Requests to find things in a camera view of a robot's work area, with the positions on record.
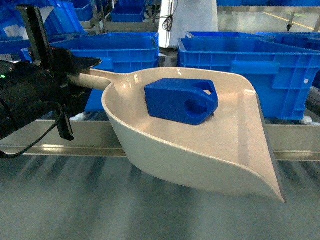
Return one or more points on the beige plastic dustpan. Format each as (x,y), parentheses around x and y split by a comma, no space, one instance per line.
(230,153)

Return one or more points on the blue bin rear right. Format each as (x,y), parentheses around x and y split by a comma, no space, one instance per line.
(227,34)

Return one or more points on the blue bin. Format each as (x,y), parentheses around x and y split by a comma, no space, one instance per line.
(282,75)
(153,35)
(118,55)
(227,34)

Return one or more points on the blue bin left front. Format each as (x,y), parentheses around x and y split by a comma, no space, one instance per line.
(118,55)

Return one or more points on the blue plastic block part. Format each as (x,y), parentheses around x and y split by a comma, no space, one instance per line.
(188,101)

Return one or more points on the blue bin rear left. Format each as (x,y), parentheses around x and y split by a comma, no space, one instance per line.
(153,35)

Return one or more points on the blue bin right front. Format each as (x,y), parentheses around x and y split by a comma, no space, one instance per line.
(282,75)

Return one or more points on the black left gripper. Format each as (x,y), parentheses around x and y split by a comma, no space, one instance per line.
(77,98)

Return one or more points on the white machine column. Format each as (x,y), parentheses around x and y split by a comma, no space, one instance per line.
(178,17)

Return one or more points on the stainless steel shelf rack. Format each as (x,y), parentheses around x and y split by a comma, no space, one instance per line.
(290,140)

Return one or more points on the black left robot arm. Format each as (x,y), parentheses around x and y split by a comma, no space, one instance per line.
(30,90)

